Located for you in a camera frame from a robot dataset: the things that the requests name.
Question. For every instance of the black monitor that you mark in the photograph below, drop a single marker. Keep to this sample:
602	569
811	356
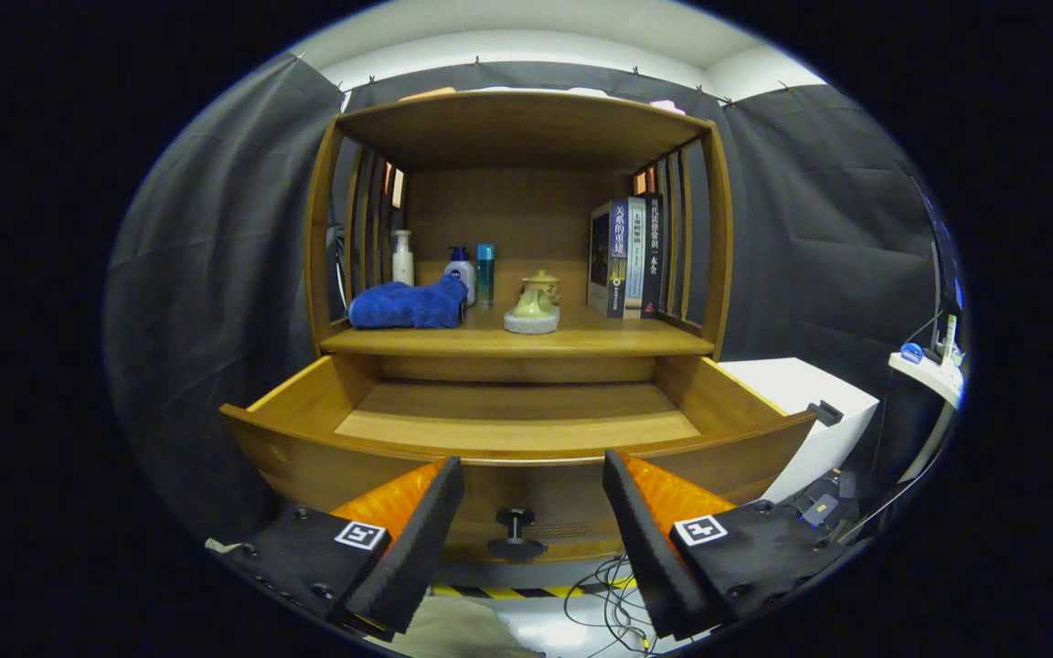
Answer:
947	256

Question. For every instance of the teal bottle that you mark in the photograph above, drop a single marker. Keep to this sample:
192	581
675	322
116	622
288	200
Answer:
485	274

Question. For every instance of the small blue object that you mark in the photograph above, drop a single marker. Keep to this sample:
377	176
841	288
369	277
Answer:
912	352

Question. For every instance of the black drawer knob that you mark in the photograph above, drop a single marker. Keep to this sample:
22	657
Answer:
515	546

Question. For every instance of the white cabinet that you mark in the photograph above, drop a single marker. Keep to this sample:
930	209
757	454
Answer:
801	393

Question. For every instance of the book with black spine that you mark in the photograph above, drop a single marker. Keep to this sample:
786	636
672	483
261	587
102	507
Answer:
653	256

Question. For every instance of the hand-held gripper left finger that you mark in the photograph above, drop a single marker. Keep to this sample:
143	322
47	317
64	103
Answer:
412	539

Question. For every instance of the white green tube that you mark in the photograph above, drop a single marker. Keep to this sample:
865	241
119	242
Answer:
950	334

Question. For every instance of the green ornament with grey base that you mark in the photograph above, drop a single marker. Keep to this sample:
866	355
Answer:
531	313

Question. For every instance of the wooden cabinet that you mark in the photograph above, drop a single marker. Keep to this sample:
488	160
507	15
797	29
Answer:
508	128

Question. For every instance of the book with blue spine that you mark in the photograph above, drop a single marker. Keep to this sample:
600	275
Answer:
616	265

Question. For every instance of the black device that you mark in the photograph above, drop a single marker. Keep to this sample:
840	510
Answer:
819	512

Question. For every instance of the blue towel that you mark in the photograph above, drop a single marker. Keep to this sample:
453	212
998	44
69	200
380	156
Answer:
403	306

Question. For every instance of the yellow black floor tape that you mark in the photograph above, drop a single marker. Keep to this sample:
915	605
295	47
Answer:
490	592

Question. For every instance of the book with white spine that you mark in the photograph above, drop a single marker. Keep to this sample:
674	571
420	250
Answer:
635	265

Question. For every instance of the white side table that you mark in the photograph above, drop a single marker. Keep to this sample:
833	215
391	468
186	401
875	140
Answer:
929	373

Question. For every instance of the white lotion bottle blue cap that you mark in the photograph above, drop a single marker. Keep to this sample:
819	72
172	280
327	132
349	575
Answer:
462	272

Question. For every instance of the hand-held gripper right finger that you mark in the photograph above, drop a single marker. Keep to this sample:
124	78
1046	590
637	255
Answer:
654	548

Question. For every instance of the wooden drawer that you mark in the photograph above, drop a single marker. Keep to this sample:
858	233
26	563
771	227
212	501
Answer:
526	429

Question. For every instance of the beige lidded tea cup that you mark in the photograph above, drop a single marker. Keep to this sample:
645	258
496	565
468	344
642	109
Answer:
545	281

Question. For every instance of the white pump bottle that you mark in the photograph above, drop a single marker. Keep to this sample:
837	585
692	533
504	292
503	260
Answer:
403	265

